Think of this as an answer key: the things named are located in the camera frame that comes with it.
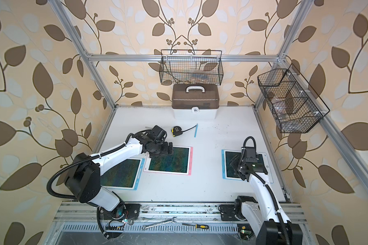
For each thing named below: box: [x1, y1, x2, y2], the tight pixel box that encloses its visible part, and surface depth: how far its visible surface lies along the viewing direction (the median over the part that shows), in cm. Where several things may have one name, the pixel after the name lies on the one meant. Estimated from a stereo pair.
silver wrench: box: [141, 216, 178, 230], surface depth 72 cm
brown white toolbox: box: [171, 83, 220, 119], surface depth 104 cm
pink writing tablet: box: [143, 145, 194, 176], surface depth 93 cm
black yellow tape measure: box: [171, 124, 197, 137], surface depth 105 cm
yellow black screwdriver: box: [181, 223, 210, 230], surface depth 72 cm
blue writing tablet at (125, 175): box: [100, 158, 146, 191], surface depth 86 cm
